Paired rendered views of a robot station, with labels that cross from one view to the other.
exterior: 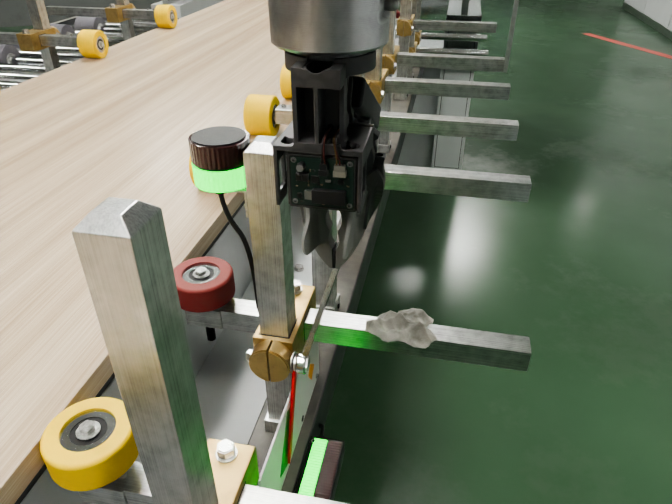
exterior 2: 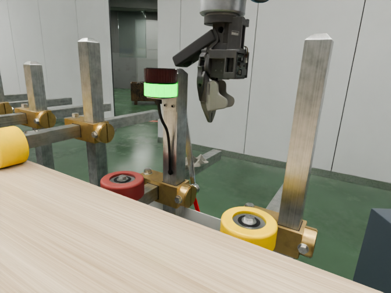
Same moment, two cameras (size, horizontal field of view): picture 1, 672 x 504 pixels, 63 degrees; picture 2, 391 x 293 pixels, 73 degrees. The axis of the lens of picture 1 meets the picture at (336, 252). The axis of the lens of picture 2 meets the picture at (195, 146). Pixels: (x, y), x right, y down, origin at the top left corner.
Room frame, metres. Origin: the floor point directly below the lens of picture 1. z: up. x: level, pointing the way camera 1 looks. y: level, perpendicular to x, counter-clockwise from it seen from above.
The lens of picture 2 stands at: (0.30, 0.56, 1.11)
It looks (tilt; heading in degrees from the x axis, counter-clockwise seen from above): 17 degrees down; 289
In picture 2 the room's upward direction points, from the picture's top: 2 degrees clockwise
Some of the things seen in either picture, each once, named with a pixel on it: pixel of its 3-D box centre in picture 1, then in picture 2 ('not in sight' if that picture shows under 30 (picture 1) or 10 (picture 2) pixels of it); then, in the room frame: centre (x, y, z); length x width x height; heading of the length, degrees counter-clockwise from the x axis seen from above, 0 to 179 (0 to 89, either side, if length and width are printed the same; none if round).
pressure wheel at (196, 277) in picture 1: (206, 305); (123, 203); (0.57, 0.17, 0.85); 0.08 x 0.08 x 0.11
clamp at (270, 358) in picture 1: (282, 329); (164, 189); (0.53, 0.07, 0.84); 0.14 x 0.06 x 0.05; 168
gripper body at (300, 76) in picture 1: (328, 127); (223, 50); (0.43, 0.01, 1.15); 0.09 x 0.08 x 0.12; 168
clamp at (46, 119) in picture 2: not in sight; (35, 117); (1.02, -0.04, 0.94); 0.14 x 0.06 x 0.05; 168
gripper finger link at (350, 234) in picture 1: (347, 237); (221, 101); (0.43, -0.01, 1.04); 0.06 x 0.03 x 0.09; 168
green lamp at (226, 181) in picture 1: (222, 170); (160, 89); (0.52, 0.12, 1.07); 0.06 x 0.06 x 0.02
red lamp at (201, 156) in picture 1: (220, 147); (160, 75); (0.52, 0.12, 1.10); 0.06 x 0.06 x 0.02
